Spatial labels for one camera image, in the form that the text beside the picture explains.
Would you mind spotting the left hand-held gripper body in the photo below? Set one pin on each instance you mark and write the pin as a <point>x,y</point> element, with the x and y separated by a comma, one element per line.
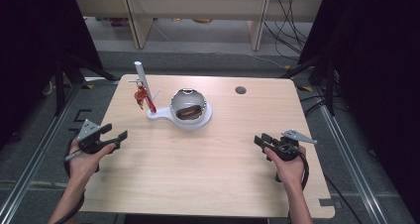
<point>88,136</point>

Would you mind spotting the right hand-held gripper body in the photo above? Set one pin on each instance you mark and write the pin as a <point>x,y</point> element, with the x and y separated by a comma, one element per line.
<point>290,144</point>

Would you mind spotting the white key hook stand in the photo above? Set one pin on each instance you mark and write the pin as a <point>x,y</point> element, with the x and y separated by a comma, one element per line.
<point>161,113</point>

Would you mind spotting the person's right hand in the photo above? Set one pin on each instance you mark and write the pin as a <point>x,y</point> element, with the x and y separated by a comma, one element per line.
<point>290,171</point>

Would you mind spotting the person's left hand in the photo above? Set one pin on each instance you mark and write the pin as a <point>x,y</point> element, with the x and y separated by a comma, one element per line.
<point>82,164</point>

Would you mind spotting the black metal stand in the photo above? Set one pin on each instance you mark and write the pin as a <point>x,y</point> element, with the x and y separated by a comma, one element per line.
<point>330,85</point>
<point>59,85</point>

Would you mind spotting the black curtain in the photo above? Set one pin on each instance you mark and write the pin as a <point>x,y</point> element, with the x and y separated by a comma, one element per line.
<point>379,68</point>
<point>33,52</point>

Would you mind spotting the light wooden shelf unit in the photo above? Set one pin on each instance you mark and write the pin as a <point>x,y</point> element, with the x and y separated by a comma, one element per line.
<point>198,4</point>

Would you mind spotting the aluminium floor rail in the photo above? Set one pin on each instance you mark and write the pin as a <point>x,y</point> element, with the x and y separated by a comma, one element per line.
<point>36,158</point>
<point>350,158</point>

